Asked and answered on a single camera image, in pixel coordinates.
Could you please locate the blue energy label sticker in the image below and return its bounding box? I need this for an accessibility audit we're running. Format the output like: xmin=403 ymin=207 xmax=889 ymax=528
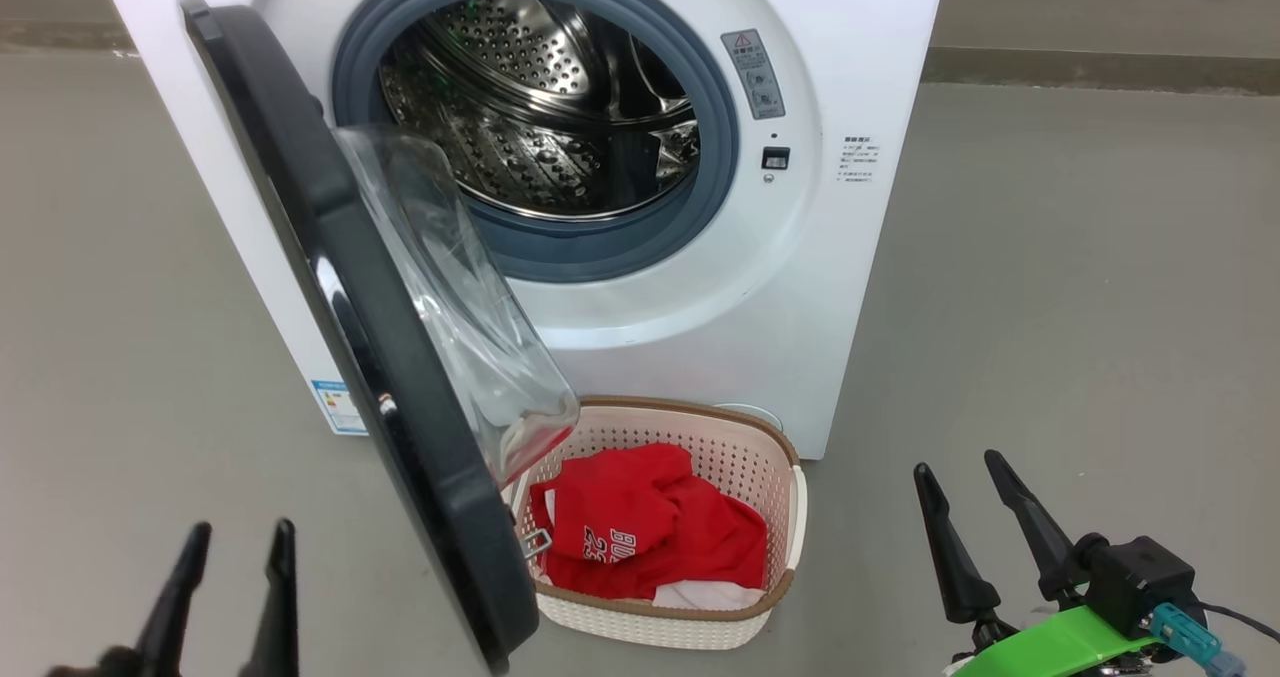
xmin=309 ymin=378 xmax=369 ymax=436

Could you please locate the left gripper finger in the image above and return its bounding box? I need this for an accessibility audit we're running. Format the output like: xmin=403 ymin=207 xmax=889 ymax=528
xmin=239 ymin=517 xmax=300 ymax=677
xmin=134 ymin=521 xmax=214 ymax=677

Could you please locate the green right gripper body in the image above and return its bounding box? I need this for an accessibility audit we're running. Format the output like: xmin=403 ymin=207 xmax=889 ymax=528
xmin=944 ymin=605 xmax=1167 ymax=677

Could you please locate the thin black cable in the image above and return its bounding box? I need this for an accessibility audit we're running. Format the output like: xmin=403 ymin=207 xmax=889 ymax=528
xmin=1195 ymin=601 xmax=1280 ymax=648

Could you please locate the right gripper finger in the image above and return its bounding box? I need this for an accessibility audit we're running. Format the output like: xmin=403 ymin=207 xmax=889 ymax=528
xmin=983 ymin=448 xmax=1077 ymax=604
xmin=912 ymin=462 xmax=1002 ymax=626

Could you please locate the red jersey with white print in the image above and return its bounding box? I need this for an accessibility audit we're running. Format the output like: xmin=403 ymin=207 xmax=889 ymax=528
xmin=527 ymin=443 xmax=770 ymax=602

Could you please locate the teal cable connector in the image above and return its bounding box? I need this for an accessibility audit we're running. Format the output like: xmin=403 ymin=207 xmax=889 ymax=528
xmin=1149 ymin=601 xmax=1247 ymax=677

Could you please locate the round glass washing machine door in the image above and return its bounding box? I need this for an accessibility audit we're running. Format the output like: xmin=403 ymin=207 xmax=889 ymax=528
xmin=179 ymin=0 xmax=582 ymax=676

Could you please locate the cream perforated laundry basket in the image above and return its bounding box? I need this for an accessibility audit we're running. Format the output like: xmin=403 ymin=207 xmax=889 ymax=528
xmin=499 ymin=394 xmax=809 ymax=652

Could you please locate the grey warning sticker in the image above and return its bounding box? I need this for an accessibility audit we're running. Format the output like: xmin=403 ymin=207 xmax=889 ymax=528
xmin=720 ymin=28 xmax=787 ymax=121

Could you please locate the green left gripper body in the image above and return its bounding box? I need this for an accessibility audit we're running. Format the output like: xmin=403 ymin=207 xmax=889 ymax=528
xmin=44 ymin=647 xmax=142 ymax=677

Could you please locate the white front-load washing machine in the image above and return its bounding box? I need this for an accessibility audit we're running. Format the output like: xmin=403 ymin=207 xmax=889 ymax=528
xmin=90 ymin=0 xmax=951 ymax=462

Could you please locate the red and white garment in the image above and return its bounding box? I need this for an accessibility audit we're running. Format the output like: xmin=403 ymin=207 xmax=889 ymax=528
xmin=653 ymin=578 xmax=767 ymax=612

